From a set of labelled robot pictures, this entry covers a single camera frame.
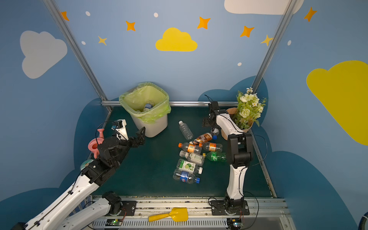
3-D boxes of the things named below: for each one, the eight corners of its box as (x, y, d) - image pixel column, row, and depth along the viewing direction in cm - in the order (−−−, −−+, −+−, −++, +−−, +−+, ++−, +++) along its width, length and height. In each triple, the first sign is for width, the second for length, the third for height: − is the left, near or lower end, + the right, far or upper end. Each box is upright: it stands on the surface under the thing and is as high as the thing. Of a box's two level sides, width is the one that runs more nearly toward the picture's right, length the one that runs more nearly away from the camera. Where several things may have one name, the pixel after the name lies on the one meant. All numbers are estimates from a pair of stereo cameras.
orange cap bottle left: (177, 149, 97) (177, 146, 95) (179, 143, 100) (179, 140, 98) (200, 154, 95) (201, 152, 92) (202, 148, 98) (202, 146, 95)
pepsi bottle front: (172, 179, 85) (172, 176, 81) (175, 170, 89) (175, 167, 85) (198, 187, 82) (198, 185, 78) (200, 178, 86) (201, 175, 82)
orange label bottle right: (202, 152, 96) (203, 149, 93) (202, 144, 101) (202, 141, 98) (221, 152, 97) (222, 149, 94) (220, 144, 101) (221, 141, 98)
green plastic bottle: (203, 163, 93) (204, 159, 89) (202, 154, 97) (203, 150, 93) (226, 163, 93) (228, 159, 89) (224, 154, 98) (226, 150, 93)
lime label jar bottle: (175, 168, 89) (175, 166, 87) (178, 159, 93) (177, 157, 91) (201, 174, 87) (202, 173, 85) (203, 165, 91) (204, 163, 88)
